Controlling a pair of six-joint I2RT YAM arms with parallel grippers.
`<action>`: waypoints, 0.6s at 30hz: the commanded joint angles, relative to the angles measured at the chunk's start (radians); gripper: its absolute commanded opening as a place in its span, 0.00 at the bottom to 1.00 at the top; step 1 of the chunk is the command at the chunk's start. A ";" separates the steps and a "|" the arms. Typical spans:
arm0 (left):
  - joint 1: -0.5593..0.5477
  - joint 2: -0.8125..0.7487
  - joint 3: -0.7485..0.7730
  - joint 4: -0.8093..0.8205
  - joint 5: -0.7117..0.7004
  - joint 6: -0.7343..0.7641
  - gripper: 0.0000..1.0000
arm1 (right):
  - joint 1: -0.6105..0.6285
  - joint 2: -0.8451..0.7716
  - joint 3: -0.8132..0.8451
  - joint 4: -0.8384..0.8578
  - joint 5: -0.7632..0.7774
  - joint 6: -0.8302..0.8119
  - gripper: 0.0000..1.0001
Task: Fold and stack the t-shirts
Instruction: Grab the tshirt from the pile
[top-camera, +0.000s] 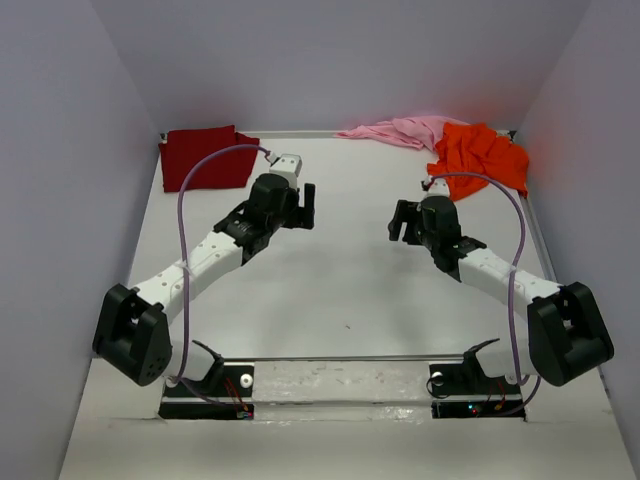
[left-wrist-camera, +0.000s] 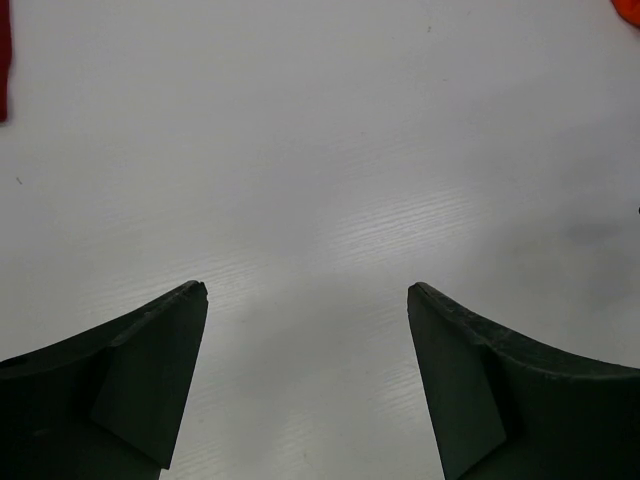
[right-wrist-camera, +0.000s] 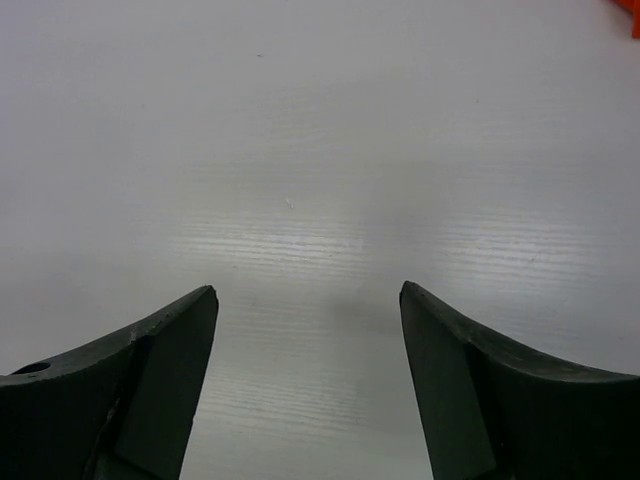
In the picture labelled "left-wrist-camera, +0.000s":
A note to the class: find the dark red folded t-shirt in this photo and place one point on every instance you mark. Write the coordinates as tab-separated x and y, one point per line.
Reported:
6	55

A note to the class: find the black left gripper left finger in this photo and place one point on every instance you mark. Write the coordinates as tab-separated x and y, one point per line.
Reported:
106	403

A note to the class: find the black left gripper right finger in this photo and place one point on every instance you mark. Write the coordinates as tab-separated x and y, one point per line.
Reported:
505	406

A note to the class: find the orange t-shirt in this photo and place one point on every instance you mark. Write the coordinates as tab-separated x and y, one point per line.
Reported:
628	10

